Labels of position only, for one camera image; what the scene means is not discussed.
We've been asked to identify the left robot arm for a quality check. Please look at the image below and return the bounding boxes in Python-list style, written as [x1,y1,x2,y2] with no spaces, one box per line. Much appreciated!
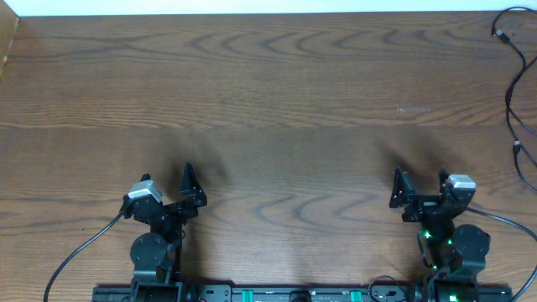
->
[121,162,207,284]

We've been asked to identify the black USB cable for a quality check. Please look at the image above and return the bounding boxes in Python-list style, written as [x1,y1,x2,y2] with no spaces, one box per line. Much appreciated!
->
[490,5,537,138]

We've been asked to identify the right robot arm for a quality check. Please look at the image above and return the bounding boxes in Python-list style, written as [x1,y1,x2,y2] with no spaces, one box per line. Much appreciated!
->
[389,167,491,279]

